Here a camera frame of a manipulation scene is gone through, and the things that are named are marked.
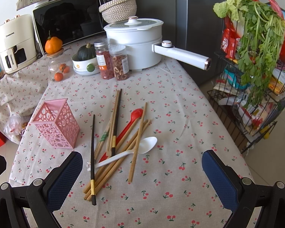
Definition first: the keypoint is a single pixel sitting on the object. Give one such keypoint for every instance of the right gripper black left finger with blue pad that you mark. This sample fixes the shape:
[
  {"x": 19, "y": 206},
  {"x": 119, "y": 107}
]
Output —
[{"x": 42, "y": 196}]

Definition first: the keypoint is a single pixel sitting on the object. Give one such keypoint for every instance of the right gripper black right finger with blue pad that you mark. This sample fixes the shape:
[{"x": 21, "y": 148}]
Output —
[{"x": 241, "y": 195}]

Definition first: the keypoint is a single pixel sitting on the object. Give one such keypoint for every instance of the black chopstick gold band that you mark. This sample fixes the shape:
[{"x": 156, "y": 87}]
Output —
[
  {"x": 92, "y": 167},
  {"x": 113, "y": 142}
]

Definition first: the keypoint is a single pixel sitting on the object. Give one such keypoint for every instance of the pink perforated utensil holder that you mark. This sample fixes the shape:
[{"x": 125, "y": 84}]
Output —
[{"x": 55, "y": 121}]

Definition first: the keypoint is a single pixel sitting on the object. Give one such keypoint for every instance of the white plastic spoon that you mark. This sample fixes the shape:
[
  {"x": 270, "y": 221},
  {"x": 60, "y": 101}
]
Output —
[{"x": 145, "y": 146}]

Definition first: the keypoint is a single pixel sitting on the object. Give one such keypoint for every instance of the red plastic spoon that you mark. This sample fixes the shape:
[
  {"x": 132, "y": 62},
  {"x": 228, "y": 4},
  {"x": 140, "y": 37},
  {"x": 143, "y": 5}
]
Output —
[{"x": 134, "y": 116}]

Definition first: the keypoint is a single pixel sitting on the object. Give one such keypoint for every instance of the clear plastic bag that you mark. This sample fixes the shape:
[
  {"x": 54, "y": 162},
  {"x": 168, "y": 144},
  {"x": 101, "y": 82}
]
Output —
[{"x": 15, "y": 127}]

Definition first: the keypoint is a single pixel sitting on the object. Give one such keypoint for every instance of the light chopstick green band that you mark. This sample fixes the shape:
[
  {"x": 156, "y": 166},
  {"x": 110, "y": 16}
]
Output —
[{"x": 102, "y": 140}]

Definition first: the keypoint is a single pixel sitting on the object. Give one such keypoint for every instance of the glass jar with tangerines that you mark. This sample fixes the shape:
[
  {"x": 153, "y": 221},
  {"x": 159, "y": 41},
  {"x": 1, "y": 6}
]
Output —
[{"x": 59, "y": 65}]

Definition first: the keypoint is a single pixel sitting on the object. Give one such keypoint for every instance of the thin brown chopstick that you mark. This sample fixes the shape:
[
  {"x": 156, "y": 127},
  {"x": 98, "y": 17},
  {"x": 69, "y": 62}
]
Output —
[{"x": 108, "y": 146}]

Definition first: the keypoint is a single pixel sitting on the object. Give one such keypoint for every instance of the cherry print tablecloth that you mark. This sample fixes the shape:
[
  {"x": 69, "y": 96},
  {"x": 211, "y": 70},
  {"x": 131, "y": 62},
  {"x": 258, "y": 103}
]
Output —
[{"x": 169, "y": 188}]

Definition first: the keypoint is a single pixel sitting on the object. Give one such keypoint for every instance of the cream air fryer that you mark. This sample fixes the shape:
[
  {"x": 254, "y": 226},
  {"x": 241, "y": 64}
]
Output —
[{"x": 17, "y": 43}]

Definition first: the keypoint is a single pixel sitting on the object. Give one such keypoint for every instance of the orange citrus fruit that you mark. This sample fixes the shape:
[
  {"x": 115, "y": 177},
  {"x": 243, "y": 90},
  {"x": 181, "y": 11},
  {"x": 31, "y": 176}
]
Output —
[{"x": 53, "y": 44}]

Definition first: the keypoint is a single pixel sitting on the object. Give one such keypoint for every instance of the white bowl green knob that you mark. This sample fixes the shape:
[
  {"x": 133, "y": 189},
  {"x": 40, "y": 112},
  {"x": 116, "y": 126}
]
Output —
[{"x": 85, "y": 67}]

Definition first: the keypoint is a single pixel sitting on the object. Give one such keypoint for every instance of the dark green squash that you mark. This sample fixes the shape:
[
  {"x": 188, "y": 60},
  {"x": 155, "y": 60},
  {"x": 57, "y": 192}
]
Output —
[{"x": 86, "y": 52}]

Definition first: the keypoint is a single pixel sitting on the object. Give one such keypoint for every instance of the jar of red dried fruit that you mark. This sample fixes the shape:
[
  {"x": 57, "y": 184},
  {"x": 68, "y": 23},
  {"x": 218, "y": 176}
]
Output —
[{"x": 104, "y": 58}]

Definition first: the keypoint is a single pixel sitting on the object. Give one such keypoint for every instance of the jar of dried slices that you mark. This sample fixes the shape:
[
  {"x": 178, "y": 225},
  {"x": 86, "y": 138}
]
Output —
[{"x": 119, "y": 60}]

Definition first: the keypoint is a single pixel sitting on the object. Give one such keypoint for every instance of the black microwave oven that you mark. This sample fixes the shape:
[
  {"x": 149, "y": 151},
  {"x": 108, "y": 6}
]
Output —
[{"x": 68, "y": 20}]

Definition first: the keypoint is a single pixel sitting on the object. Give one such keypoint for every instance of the green leafy vegetables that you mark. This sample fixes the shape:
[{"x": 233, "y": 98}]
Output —
[{"x": 260, "y": 46}]

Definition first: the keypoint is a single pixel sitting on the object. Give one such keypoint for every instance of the white electric cooking pot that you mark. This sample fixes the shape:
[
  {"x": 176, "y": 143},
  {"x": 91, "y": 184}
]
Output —
[{"x": 145, "y": 45}]

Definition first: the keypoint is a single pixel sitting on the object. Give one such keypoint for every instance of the grey refrigerator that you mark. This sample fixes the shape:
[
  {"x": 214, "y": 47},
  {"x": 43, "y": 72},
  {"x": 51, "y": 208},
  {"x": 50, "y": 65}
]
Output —
[{"x": 191, "y": 25}]

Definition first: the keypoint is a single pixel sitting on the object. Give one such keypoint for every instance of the woven lidded basket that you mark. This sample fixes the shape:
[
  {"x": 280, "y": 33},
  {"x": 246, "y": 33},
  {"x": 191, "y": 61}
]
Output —
[{"x": 118, "y": 10}]

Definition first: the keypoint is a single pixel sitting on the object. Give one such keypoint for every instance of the black wire rack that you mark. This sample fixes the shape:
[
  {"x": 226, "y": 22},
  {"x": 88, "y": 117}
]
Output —
[{"x": 246, "y": 123}]

